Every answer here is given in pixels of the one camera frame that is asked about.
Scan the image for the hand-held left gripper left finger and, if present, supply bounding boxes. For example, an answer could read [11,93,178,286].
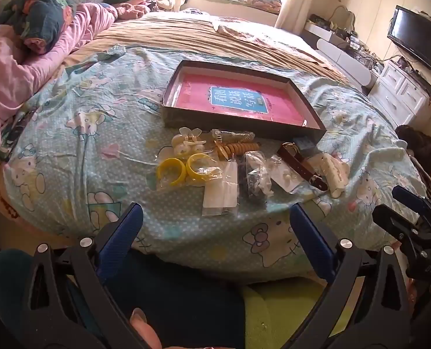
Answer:
[21,202,154,349]

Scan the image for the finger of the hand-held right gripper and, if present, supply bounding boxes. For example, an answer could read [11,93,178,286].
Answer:
[391,185,431,219]
[372,204,425,242]

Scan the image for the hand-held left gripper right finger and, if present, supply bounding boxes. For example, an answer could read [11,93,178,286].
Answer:
[289,203,414,349]

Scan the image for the cream cloud-shaped hair claw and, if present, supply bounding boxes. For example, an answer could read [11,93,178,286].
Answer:
[307,153,350,199]

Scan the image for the brown strap wristwatch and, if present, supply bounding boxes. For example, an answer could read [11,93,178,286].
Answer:
[277,143,329,190]

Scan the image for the yellow bangle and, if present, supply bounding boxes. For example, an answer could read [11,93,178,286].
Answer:
[156,158,186,186]
[186,154,213,182]

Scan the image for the bagged dark bead bracelet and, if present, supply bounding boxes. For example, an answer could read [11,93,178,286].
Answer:
[237,153,274,200]

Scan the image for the clear plastic bag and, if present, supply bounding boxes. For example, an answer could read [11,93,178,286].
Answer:
[203,160,240,213]

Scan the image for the cream pearl hair claw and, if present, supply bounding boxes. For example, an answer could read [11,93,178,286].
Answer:
[171,127,206,156]

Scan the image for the dark shallow cardboard box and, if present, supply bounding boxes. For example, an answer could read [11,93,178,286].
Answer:
[161,59,327,145]

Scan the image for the person's left hand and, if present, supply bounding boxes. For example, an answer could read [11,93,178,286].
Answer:
[130,307,163,349]

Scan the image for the dark brown plush toy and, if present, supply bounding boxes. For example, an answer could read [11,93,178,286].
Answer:
[395,124,431,186]

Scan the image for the bagged white earring card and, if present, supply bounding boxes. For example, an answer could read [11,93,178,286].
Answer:
[270,156,303,193]

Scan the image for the green cushion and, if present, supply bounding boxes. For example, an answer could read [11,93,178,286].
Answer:
[243,276,347,349]

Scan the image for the small grey-blue box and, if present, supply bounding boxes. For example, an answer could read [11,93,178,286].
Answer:
[293,137,318,159]

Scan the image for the blue cartoon printed bed sheet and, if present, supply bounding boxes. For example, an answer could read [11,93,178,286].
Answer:
[3,45,429,284]

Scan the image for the person's dark trousers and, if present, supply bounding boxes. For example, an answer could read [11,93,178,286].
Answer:
[0,249,245,349]

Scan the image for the white drawer cabinet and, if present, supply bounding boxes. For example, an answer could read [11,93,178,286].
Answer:
[367,60,431,129]

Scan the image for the orange hair clip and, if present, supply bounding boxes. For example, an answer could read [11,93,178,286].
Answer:
[215,140,232,160]

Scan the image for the clear hair claw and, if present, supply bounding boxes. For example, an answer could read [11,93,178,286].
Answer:
[211,129,255,144]

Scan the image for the white low desk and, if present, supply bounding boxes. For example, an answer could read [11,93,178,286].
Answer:
[303,22,381,90]

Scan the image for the pink book with blue label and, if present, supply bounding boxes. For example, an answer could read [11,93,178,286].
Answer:
[172,73,305,124]

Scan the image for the black flat television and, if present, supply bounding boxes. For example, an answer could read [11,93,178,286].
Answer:
[387,5,431,75]

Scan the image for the pink quilt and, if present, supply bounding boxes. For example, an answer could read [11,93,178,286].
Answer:
[0,3,119,161]

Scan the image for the tan blanket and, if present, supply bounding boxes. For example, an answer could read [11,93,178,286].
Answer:
[63,11,354,88]

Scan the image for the thin pink floral blanket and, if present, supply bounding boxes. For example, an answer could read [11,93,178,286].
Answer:
[215,20,325,62]

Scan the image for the pile of clothes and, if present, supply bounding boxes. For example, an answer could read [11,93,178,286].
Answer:
[103,0,176,20]

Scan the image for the cream curtain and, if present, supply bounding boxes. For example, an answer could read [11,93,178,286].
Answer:
[275,0,332,31]

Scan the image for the dark floral pillow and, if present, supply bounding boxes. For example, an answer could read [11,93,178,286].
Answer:
[3,0,80,55]

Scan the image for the folded blankets on windowsill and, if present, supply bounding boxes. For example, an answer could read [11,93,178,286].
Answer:
[190,0,283,15]

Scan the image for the beige spiral hair tie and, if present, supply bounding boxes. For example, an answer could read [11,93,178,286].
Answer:
[226,142,260,157]

